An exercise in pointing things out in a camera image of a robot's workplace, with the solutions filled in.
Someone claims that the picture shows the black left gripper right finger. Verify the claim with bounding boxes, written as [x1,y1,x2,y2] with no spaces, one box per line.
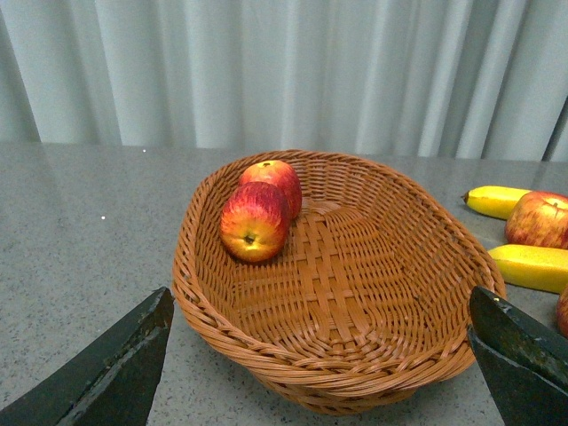
[468,286,567,425]

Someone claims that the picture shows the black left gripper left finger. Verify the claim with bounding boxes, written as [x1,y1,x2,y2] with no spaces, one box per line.
[1,287,174,425]

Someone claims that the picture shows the yellow banana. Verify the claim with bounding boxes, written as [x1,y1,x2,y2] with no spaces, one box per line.
[462,185,530,220]
[488,244,567,294]

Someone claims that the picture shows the red yellow apple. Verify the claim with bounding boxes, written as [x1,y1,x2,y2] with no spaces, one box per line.
[504,191,567,249]

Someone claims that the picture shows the left brown wicker basket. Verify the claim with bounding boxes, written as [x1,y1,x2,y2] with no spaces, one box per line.
[172,150,506,415]

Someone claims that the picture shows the white pleated curtain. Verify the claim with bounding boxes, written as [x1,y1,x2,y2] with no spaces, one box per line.
[1,1,567,162]

